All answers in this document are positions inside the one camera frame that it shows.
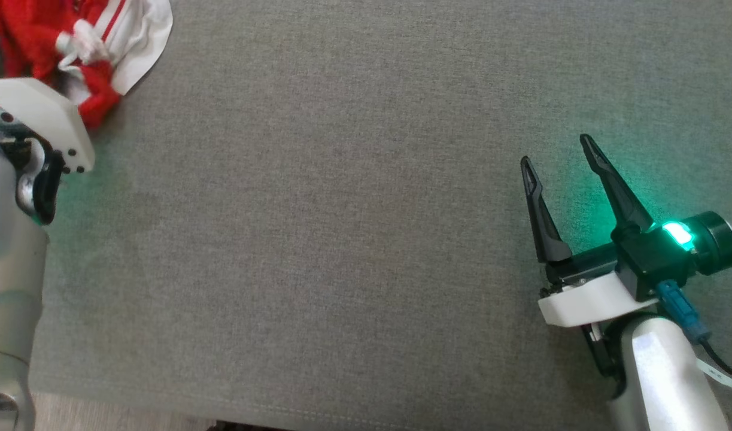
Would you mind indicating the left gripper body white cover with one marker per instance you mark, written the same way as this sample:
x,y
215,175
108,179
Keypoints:
x,y
42,111

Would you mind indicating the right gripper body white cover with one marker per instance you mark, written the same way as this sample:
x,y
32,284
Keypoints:
x,y
587,302

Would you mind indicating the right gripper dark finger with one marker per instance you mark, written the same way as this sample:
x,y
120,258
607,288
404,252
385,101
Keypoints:
x,y
548,233
623,203

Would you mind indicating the red basketball jersey white stripes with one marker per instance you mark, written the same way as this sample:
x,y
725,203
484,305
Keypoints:
x,y
139,36

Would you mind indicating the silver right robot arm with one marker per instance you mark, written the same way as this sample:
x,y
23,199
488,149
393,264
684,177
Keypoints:
x,y
665,383

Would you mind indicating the large grey sofa seat cushion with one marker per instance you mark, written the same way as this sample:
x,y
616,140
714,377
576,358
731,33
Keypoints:
x,y
342,209

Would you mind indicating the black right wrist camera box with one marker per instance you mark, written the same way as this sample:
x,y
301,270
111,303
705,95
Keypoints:
x,y
656,272

